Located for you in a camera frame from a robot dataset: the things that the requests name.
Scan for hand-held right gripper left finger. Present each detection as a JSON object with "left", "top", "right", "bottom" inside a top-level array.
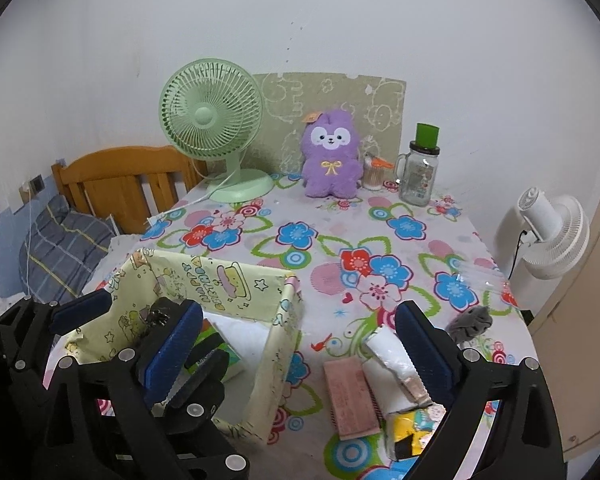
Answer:
[{"left": 42, "top": 299, "right": 204, "bottom": 480}]

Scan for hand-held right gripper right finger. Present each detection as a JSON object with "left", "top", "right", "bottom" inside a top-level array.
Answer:
[{"left": 394, "top": 300, "right": 566, "bottom": 480}]

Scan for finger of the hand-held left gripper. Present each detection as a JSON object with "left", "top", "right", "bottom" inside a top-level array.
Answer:
[
  {"left": 0, "top": 290, "right": 114, "bottom": 397},
  {"left": 152, "top": 348, "right": 251, "bottom": 480}
]

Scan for green tissue packet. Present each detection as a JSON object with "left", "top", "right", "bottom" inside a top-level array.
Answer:
[{"left": 195, "top": 322, "right": 243, "bottom": 376}]

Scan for white plastic packet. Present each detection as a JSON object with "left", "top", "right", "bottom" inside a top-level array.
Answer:
[{"left": 364, "top": 327, "right": 432, "bottom": 407}]

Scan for grey sock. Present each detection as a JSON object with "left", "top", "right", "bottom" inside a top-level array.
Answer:
[{"left": 446, "top": 305, "right": 495, "bottom": 345}]

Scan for yellow tissue packet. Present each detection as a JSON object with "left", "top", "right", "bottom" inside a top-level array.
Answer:
[{"left": 385, "top": 402, "right": 448, "bottom": 461}]

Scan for pink packet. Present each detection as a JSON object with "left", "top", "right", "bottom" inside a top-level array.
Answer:
[{"left": 323, "top": 357, "right": 382, "bottom": 442}]

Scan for yellow printed fabric box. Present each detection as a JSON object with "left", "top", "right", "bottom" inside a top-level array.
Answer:
[{"left": 64, "top": 247, "right": 303, "bottom": 446}]

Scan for grey plaid pillow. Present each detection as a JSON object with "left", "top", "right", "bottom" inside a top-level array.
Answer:
[{"left": 19, "top": 194, "right": 117, "bottom": 306}]

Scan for clear plastic bag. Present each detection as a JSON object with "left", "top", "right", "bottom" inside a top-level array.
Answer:
[{"left": 450, "top": 257, "right": 513, "bottom": 301}]

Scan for wooden chair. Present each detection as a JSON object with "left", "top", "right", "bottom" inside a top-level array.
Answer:
[{"left": 51, "top": 145, "right": 206, "bottom": 236}]

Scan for beige cabinet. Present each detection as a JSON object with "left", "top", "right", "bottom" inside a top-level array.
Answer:
[{"left": 527, "top": 50, "right": 600, "bottom": 461}]

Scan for glass jar black lid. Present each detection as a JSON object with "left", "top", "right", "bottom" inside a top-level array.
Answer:
[{"left": 395, "top": 122, "right": 442, "bottom": 206}]

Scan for white standing fan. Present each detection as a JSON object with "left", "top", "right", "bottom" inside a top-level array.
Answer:
[{"left": 500, "top": 187, "right": 592, "bottom": 281}]

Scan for cotton swab jar orange lid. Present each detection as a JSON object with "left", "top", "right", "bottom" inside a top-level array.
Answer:
[{"left": 362, "top": 152, "right": 395, "bottom": 191}]

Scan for purple plush toy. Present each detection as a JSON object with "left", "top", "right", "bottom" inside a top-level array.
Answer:
[{"left": 300, "top": 106, "right": 366, "bottom": 198}]

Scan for green desk fan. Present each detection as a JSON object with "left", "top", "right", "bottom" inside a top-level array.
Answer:
[{"left": 158, "top": 59, "right": 276, "bottom": 204}]

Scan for green cartoon board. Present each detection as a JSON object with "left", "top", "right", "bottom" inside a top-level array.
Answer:
[{"left": 252, "top": 72, "right": 407, "bottom": 173}]

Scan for black fan cable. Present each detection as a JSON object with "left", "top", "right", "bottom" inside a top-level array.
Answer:
[{"left": 507, "top": 230, "right": 533, "bottom": 281}]

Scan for white fan cable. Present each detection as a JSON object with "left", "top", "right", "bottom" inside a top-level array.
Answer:
[{"left": 145, "top": 172, "right": 241, "bottom": 223}]

